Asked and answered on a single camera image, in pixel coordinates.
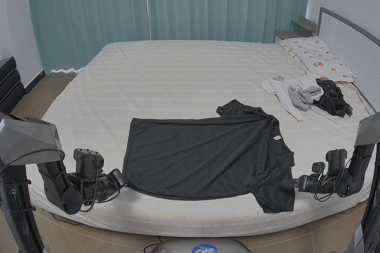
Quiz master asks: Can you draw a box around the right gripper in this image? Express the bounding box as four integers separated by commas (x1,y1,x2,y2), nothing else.
298,174,328,194

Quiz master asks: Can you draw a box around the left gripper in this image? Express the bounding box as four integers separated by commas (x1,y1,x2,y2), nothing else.
99,169,124,198

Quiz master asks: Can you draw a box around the black T-shirt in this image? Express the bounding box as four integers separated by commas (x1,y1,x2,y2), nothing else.
122,100,296,214

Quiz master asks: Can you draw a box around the pile of clothes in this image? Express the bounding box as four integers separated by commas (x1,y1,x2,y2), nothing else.
261,74,325,122

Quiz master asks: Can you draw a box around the bed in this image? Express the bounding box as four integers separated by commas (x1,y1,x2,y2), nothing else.
28,7,380,239

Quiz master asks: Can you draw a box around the black garment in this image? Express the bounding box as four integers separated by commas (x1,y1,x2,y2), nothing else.
315,77,354,118

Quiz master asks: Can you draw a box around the white printed pillow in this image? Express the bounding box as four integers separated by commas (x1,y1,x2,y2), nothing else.
276,35,357,82

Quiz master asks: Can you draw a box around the black chest of drawers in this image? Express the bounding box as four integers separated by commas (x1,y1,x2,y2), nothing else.
0,57,27,113

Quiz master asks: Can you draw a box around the grey bedside table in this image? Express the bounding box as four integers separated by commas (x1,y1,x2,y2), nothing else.
275,15,316,43

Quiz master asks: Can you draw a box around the black cable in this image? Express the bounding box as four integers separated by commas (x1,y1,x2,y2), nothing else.
0,149,66,184
144,242,162,253
51,212,81,226

